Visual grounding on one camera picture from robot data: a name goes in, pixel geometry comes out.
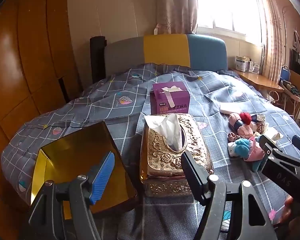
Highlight wooden side desk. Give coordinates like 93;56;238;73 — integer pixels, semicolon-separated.
231;69;284;93

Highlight striped right curtain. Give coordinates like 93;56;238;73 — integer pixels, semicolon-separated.
258;0;285;83

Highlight black rolled mat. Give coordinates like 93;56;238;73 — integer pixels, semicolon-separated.
90;36;107;83

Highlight blue folding chair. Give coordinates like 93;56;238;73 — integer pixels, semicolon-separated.
279;64;300;116

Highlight grey checked bed quilt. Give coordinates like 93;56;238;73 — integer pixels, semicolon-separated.
0;63;300;240

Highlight blue teddy bear pink dress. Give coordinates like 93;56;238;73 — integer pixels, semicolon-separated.
234;136;265;172

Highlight white sponge block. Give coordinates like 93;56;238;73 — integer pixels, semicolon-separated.
219;107;241;115

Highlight gold metal tray box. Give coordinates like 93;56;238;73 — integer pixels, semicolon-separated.
31;122;138;217

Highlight pink towel blue band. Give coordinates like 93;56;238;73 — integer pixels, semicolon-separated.
229;113;254;139

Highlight white sock blue band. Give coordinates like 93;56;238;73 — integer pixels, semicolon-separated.
228;142;239;158

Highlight pink floral curtain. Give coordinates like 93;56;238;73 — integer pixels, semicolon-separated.
154;0;198;35

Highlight purple tissue carton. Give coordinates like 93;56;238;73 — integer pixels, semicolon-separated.
150;81;190;115

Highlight wooden wardrobe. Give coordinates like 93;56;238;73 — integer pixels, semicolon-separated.
0;0;82;239

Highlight blue tempo tissue pack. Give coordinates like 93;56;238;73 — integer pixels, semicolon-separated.
251;114;266;122

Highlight red santa plush sock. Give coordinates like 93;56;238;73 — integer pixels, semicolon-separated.
239;112;252;125

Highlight grey yellow blue headboard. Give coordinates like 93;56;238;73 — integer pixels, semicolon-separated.
104;34;228;76

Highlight ornate gold tissue box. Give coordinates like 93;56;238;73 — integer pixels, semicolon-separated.
140;113;214;197

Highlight person's right hand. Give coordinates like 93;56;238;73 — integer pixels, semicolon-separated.
274;195;300;233

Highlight brown satin scrunchie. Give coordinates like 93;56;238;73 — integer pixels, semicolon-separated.
228;132;245;142

